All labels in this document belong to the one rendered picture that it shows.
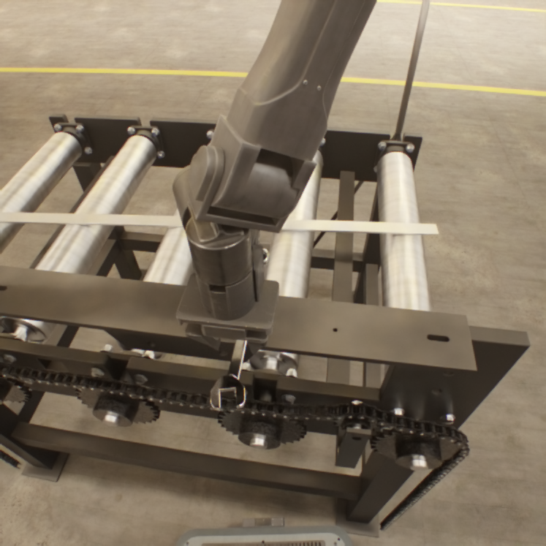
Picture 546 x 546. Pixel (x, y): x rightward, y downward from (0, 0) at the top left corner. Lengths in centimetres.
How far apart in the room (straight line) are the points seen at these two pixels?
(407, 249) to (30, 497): 160
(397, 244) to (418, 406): 44
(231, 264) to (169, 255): 69
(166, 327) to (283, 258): 48
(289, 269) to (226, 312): 57
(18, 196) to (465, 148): 293
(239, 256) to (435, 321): 34
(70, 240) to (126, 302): 58
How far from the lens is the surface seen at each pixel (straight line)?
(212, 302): 41
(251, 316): 43
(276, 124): 30
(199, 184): 32
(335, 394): 78
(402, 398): 78
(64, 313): 66
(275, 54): 31
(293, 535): 139
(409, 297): 96
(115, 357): 90
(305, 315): 58
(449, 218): 271
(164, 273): 101
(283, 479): 134
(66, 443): 153
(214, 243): 35
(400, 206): 119
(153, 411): 88
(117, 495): 178
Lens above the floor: 164
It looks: 48 degrees down
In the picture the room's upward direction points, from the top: 1 degrees counter-clockwise
